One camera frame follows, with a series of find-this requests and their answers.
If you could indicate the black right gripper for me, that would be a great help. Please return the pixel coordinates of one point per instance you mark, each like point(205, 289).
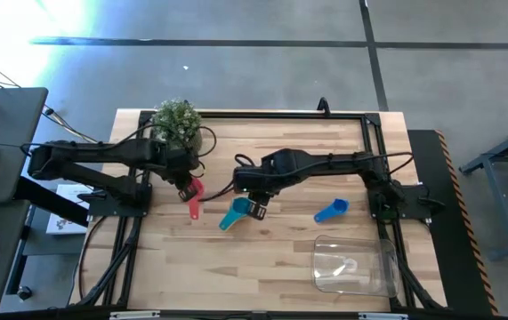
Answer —
point(255, 180)

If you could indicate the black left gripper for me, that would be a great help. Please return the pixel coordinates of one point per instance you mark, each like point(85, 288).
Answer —
point(182, 166)

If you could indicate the red measuring cup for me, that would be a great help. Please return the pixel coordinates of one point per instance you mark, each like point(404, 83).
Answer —
point(195, 206)

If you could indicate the teal measuring cup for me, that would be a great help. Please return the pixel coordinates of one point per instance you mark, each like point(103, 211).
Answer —
point(236, 213)

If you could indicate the blue measuring cup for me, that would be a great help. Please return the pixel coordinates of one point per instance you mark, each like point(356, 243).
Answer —
point(331, 210)

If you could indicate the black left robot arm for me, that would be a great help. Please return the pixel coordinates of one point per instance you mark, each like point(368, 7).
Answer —
point(102, 153)

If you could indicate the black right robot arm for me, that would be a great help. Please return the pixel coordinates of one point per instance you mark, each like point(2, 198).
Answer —
point(338, 162)

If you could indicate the clear plastic basket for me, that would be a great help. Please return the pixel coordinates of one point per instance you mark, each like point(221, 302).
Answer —
point(382, 266)

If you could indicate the potted plant striped pot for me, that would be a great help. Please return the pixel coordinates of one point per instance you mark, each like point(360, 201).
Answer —
point(178, 120)

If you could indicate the white booklet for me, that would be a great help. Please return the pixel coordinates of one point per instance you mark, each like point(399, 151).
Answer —
point(64, 222)

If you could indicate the black mat hazard stripe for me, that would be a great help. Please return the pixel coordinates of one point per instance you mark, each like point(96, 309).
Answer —
point(440, 249)

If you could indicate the black caster wheel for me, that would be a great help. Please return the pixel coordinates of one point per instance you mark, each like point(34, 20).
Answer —
point(24, 293)

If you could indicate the black aluminium table frame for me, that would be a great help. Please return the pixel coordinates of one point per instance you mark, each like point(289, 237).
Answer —
point(258, 115)

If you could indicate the black clamp on frame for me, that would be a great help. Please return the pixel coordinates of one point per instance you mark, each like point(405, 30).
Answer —
point(323, 106)

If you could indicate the blue-grey table frame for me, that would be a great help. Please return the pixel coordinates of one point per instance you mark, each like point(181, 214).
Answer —
point(494, 195)

